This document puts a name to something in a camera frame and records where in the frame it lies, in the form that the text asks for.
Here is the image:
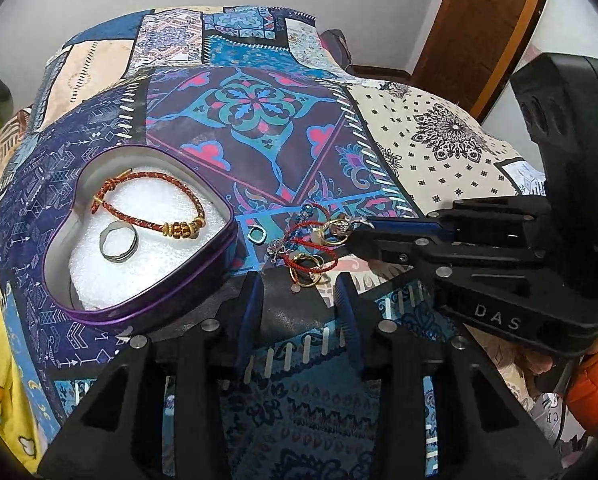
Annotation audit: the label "gold ring with silver ornament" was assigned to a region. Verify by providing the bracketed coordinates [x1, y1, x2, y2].
[311, 213, 376, 248]

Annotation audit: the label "purple heart-shaped tin box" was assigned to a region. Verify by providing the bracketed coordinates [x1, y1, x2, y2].
[43, 143, 240, 327]

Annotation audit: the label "red braided bracelet gold beads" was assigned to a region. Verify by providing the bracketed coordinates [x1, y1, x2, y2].
[91, 170, 208, 241]

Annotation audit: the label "purple pillow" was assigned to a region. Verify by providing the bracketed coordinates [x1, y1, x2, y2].
[322, 29, 356, 74]

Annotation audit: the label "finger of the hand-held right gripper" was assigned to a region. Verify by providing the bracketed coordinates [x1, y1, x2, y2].
[347, 231, 541, 282]
[371, 194, 548, 244]

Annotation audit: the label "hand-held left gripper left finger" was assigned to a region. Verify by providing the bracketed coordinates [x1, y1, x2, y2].
[38, 274, 266, 480]

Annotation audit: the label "brown wooden door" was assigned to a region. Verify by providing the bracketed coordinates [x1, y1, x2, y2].
[411, 0, 556, 122]

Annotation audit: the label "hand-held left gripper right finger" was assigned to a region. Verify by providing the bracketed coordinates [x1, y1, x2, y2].
[334, 274, 566, 480]

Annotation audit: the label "red string bracelet blue beads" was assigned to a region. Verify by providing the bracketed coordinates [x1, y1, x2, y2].
[268, 204, 341, 277]

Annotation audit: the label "white foam liner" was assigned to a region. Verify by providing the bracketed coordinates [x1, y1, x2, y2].
[68, 154, 231, 312]

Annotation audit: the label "thin gold ring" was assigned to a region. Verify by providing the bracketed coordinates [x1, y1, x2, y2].
[288, 253, 326, 289]

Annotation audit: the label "patchwork printed blanket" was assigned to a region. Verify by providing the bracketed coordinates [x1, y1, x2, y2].
[0, 5, 551, 480]

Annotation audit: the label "wide silver ring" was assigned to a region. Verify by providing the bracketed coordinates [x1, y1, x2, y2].
[98, 223, 140, 263]

